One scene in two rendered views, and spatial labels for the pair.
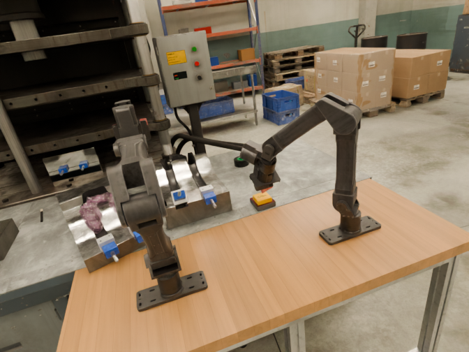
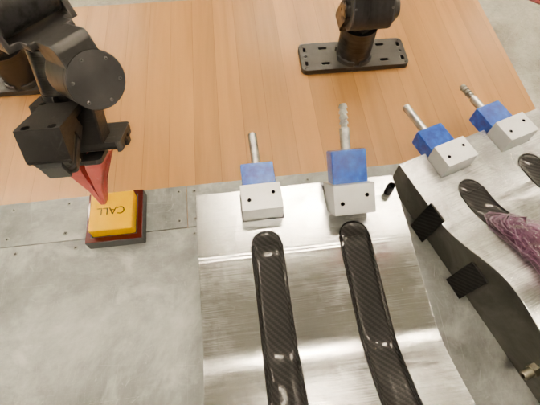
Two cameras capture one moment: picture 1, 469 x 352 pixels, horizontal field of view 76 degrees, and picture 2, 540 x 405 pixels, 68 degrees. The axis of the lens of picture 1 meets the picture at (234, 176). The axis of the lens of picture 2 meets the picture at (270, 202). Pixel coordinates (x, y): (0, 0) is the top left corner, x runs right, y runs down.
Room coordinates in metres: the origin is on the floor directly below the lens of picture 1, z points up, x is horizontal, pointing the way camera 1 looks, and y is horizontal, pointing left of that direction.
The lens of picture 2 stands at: (1.26, 0.16, 1.34)
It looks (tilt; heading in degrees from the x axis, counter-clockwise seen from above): 62 degrees down; 188
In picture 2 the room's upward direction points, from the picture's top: 1 degrees clockwise
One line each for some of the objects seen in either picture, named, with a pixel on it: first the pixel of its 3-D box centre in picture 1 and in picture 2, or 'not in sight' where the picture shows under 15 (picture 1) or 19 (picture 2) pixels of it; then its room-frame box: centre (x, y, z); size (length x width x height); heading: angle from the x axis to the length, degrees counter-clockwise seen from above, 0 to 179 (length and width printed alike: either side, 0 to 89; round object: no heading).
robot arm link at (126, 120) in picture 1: (126, 129); not in sight; (0.82, 0.28, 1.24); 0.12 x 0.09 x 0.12; 15
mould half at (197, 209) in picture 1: (185, 179); (329, 396); (1.24, 0.22, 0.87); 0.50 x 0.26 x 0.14; 16
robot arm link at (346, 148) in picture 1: (345, 161); not in sight; (0.81, -0.34, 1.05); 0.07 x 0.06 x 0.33; 146
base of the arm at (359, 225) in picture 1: (350, 221); (14, 63); (0.80, -0.36, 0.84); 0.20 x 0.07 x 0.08; 105
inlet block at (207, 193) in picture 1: (210, 199); (257, 174); (0.99, 0.10, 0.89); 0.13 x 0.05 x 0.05; 16
